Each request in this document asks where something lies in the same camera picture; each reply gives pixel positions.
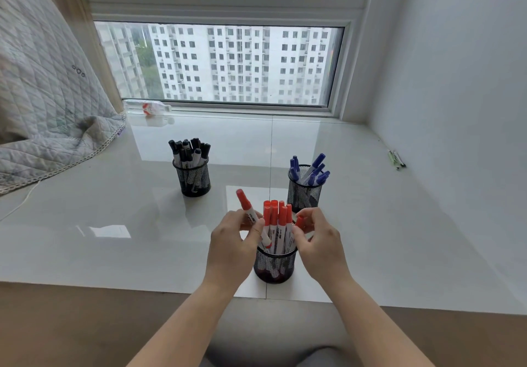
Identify white cable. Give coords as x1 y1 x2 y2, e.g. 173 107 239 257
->
0 179 42 222

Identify grey quilted blanket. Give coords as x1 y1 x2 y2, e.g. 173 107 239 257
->
0 0 127 195

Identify person's left forearm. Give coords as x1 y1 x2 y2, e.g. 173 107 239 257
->
127 278 248 367

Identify person's right hand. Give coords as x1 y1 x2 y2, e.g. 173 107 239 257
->
292 207 354 292

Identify bunch of blue markers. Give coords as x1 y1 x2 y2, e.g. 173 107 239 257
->
289 153 331 187

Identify white apartment buildings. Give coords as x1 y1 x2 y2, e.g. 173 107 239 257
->
95 22 344 107

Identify person's left hand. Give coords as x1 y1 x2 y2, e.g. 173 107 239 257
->
204 210 267 289

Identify light wooden panel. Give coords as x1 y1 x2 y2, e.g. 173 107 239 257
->
31 0 124 113

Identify white window frame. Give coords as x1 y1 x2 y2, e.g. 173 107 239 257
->
76 0 378 119

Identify person's right forearm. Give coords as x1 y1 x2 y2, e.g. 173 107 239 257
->
323 275 435 367

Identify bunch of black markers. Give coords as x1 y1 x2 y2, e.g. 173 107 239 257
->
168 137 212 171

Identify bunch of red markers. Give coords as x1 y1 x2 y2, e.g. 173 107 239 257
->
263 200 295 255

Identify clear plastic bottle red label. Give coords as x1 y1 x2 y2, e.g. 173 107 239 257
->
122 99 173 116

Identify black mesh pen holder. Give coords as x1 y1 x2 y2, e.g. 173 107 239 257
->
287 165 324 214
253 245 298 284
172 159 212 198

